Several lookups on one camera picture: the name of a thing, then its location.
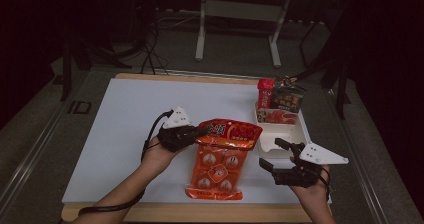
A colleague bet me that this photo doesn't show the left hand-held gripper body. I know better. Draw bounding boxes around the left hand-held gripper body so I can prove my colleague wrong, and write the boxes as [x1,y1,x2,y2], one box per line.
[157,106,201,153]

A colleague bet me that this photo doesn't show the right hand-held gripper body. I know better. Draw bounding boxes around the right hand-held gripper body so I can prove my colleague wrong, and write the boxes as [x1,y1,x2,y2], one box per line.
[271,142,349,189]

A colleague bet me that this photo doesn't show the white divided tray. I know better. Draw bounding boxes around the white divided tray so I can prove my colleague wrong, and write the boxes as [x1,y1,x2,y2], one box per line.
[253,100,312,159]

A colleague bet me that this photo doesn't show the orange snack packet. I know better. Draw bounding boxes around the orange snack packet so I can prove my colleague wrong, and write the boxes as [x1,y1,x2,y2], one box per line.
[185,118,264,201]

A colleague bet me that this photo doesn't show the red and black food packet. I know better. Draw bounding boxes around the red and black food packet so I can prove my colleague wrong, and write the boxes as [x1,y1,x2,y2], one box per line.
[256,77,308,125]

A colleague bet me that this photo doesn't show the person's right hand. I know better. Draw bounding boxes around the person's right hand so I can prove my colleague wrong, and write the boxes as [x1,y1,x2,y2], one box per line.
[288,165,331,202]

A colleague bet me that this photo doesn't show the person's left hand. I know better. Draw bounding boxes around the person's left hand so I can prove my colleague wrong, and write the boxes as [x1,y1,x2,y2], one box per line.
[141,136,183,174]

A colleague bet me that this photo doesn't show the pale blue table mat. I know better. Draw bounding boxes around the pale blue table mat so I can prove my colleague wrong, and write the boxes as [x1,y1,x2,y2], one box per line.
[62,78,333,205]

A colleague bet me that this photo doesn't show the black stand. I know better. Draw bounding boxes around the black stand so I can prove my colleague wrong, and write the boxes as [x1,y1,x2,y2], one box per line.
[59,33,134,102]
[284,17,352,120]

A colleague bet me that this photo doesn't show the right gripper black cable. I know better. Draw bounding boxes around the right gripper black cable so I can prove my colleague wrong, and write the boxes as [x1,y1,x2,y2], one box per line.
[319,167,332,199]

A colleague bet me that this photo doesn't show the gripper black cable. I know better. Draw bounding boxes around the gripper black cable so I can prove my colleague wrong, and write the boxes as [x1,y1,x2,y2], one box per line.
[319,167,332,199]
[77,109,175,216]

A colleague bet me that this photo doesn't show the metal floor rail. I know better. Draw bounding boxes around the metal floor rail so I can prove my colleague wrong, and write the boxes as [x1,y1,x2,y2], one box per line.
[0,93,72,212]
[324,87,390,224]

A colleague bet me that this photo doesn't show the black floor cables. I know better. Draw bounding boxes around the black floor cables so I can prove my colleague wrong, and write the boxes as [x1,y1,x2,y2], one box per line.
[139,27,170,76]

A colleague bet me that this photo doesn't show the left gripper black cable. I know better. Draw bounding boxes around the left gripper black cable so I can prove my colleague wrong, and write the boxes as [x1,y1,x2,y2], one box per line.
[77,109,175,216]

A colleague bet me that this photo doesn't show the black floor bracket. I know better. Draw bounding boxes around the black floor bracket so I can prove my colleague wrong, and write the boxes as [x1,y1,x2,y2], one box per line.
[68,100,93,115]

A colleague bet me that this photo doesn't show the white metal table frame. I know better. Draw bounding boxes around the white metal table frame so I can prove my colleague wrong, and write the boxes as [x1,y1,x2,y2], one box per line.
[194,0,294,69]

